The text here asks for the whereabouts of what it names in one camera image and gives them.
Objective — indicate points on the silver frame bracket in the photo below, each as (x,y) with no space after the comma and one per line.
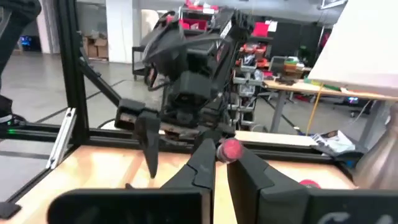
(62,137)

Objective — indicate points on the brown cardboard boxes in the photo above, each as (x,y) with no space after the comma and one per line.
(96,46)

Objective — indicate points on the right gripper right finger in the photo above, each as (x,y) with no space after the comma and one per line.
(248,186)

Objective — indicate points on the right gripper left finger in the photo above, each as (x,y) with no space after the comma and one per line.
(202,171)

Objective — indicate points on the black table edge clamp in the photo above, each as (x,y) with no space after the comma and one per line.
(9,210)

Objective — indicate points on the wooden top background table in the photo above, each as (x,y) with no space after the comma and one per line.
(326,90)

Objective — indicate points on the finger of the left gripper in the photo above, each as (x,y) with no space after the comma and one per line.
(220,133)
(149,140)

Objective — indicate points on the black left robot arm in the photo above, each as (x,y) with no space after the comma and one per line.
(186,46)

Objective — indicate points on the person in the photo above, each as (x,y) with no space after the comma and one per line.
(12,25)

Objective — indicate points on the orange-yellow wooden pencil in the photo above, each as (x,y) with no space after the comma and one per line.
(230,151)

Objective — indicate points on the white shade silver table lamp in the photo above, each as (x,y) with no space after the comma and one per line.
(360,46)

